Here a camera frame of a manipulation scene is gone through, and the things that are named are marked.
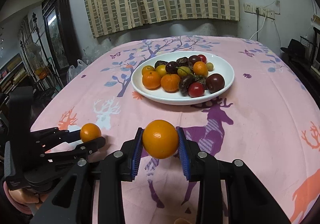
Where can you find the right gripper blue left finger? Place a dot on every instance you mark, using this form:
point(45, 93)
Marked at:
point(120, 166)

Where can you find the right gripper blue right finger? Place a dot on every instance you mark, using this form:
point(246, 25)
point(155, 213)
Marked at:
point(202, 167)

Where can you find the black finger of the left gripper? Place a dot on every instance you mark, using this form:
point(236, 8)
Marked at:
point(91, 151)

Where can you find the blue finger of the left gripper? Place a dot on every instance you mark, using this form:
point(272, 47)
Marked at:
point(54, 136)

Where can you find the small orange fruit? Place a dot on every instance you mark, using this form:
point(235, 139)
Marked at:
point(160, 139)
point(89, 132)

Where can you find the dark spiky chestnut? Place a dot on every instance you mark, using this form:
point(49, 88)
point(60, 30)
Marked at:
point(183, 62)

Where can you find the red cherry tomato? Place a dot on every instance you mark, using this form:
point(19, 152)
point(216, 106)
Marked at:
point(195, 90)
point(202, 58)

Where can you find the large orange fruit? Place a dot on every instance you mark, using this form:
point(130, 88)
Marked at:
point(200, 68)

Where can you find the left hand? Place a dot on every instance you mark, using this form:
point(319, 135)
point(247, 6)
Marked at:
point(24, 196)

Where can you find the right hand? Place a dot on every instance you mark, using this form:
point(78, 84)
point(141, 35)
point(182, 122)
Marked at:
point(181, 221)

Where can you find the white plastic bag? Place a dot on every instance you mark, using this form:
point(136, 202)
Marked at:
point(73, 71)

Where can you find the red cherry tomato on plate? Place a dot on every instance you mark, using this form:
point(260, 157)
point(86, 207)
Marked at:
point(195, 90)

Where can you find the pink deer print tablecloth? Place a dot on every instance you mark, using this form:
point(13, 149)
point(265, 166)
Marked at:
point(267, 118)

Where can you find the dark chestnut beside longans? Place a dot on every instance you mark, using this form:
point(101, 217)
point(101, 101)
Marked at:
point(186, 81)

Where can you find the mandarin orange on plate right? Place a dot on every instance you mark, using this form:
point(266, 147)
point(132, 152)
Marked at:
point(170, 82)

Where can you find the mandarin orange on plate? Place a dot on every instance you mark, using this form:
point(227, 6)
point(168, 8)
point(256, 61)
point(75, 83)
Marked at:
point(151, 80)
point(170, 82)

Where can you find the mandarin orange on plate left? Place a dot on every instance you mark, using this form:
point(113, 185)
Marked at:
point(151, 80)

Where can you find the yellow longan in pile right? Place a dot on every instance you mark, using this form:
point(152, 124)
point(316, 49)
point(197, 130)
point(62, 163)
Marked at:
point(183, 71)

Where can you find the yellow orange fruit left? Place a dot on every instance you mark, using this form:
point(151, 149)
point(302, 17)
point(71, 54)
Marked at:
point(147, 69)

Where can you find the yellow orange fruit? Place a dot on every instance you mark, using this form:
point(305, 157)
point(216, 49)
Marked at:
point(147, 69)
point(161, 70)

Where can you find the yellow green longan behind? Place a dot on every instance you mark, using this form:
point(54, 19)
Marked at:
point(210, 66)

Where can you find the dark purple plum left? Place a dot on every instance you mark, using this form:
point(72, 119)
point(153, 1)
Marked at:
point(171, 67)

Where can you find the dark purple plum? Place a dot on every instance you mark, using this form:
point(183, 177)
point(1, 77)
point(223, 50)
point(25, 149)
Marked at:
point(171, 67)
point(193, 59)

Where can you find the white oval plate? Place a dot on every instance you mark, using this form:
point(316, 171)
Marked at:
point(221, 66)

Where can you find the yellow orange fruit right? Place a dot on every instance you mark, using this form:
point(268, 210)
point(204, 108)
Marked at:
point(161, 70)

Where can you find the dark purple plum right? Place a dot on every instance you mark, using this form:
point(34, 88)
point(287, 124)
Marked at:
point(193, 59)

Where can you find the dark chestnut in pile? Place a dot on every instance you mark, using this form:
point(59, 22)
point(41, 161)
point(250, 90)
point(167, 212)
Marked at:
point(160, 62)

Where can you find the dark framed mirror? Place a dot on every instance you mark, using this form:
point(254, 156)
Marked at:
point(60, 34)

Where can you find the black monitor on shelf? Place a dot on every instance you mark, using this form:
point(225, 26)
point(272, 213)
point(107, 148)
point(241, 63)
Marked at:
point(314, 57)

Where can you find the wall power strip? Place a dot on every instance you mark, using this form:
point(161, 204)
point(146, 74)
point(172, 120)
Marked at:
point(261, 11)

